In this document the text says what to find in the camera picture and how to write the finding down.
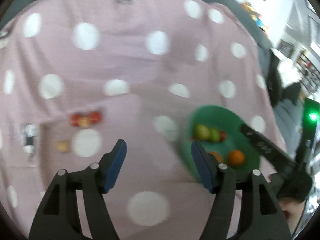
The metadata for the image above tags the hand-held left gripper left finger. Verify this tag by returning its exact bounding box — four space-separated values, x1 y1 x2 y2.
29 139 127 240

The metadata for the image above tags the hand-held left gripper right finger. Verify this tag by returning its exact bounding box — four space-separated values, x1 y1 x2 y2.
191 140 293 240

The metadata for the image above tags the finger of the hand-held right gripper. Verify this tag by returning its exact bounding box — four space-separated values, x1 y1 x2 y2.
240 124 298 171

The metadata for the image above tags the orange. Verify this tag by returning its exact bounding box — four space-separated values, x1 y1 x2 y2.
209 151 224 164
227 149 246 167

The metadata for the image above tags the green round fruit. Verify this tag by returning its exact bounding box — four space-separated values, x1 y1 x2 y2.
209 128 222 142

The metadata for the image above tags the yellow-green fruit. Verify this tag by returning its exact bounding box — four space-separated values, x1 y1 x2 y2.
195 124 210 140

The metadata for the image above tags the green plastic plate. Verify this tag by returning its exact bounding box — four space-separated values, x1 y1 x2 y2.
176 104 262 183

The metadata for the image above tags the person's right hand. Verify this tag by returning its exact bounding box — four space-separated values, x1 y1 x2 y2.
279 198 306 231

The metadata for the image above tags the small yellow fruit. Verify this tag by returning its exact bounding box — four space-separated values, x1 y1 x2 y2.
56 140 70 153

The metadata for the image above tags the pink polka dot blanket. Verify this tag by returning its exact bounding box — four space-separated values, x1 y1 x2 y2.
0 0 288 240

